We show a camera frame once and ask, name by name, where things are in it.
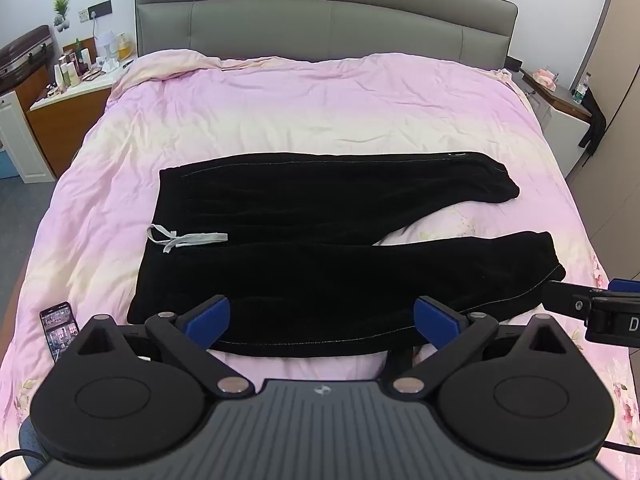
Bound wooden nightstand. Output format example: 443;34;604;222
27;55;138;177

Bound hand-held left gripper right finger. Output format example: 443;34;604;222
392;296;571;396

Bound black pants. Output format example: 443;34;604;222
126;151;567;359

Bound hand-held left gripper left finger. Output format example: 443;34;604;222
75;295;252;396

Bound grey bed headboard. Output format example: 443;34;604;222
133;0;519;68

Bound grey nightstand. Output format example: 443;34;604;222
520;67;594;181

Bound beige wardrobe door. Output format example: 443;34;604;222
565;0;640;281

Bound blue bin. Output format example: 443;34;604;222
0;147;21;180

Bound clear water bottle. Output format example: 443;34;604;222
572;72;592;105

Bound black hanging garment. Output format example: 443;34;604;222
580;87;608;159

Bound black smartphone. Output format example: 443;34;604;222
40;301;81;361

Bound pink blanket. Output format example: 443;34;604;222
0;50;640;480

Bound white table lamp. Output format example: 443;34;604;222
95;30;119;61

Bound group of cosmetic bottles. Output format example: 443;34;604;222
54;40;97;94

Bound brown suitcase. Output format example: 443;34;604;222
0;25;56;93

